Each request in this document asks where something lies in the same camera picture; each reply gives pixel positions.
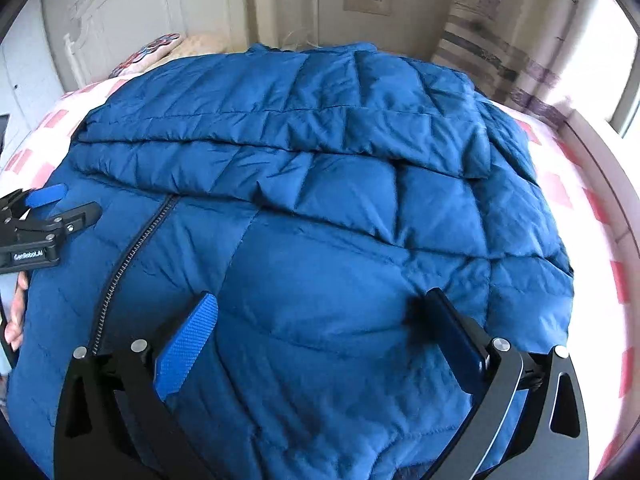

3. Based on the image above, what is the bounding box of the window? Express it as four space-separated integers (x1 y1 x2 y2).
597 0 640 138

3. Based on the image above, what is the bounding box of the blue puffer jacket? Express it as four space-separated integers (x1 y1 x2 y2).
7 42 575 480

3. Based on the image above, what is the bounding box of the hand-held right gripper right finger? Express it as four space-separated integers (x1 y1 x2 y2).
424 287 588 480

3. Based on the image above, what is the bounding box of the white wardrobe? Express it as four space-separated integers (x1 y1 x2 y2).
0 35 66 171

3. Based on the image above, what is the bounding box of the pink checked blanket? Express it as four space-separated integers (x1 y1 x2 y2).
0 60 637 480

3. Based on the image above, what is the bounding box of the white bed headboard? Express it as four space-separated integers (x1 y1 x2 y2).
42 0 251 92

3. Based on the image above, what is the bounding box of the printed curtain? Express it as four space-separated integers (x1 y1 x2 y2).
432 0 587 117

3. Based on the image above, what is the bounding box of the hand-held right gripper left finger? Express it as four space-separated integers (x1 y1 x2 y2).
52 290 221 480

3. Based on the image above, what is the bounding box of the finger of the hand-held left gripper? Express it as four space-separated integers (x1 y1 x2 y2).
15 202 103 243
0 185 67 216

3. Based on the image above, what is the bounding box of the cream fluffy pillow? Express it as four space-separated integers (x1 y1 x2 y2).
170 34 232 59

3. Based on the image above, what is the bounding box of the person's left hand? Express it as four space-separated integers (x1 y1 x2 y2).
4 273 29 352

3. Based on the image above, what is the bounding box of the patterned round cushion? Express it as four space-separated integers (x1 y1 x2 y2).
109 33 185 80

